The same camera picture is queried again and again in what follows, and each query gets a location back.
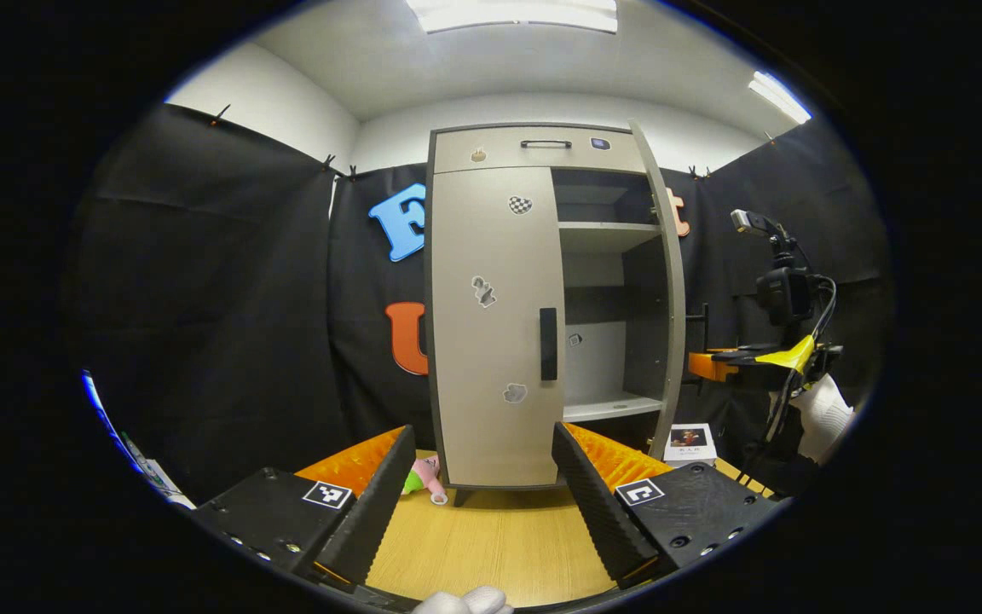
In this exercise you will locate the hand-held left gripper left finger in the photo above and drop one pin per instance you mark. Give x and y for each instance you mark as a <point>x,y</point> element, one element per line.
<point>372,512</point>

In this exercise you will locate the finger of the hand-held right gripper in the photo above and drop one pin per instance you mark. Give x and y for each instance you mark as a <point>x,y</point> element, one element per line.
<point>717,365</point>

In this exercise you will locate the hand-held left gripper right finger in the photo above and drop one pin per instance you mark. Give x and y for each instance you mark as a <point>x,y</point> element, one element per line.
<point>602,512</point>

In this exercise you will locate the shoe cabinet door square stickers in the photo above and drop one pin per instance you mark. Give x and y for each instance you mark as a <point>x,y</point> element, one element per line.
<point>677,341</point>

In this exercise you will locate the grey double-door shoe cabinet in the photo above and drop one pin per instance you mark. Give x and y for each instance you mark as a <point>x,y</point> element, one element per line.
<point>606,234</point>

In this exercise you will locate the shoe cabinet door checkered sticker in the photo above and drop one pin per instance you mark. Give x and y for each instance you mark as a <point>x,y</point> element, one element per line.
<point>482,358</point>

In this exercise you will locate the pink green plush toy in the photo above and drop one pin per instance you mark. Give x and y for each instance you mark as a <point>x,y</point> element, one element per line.
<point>424,473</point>

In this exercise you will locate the stack of white books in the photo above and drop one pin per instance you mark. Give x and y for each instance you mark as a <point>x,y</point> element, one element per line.
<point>691,452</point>

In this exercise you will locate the narrow ceiling light panel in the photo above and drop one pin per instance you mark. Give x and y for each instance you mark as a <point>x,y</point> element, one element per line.
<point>779,95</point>

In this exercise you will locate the white blue printed board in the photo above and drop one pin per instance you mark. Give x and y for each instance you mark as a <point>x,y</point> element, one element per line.
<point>163,486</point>

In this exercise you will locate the black backdrop cloth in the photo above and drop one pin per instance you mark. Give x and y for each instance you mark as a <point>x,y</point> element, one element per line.
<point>227,298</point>

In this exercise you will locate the wide ceiling light panel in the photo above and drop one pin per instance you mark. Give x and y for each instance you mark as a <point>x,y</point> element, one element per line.
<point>512,13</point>

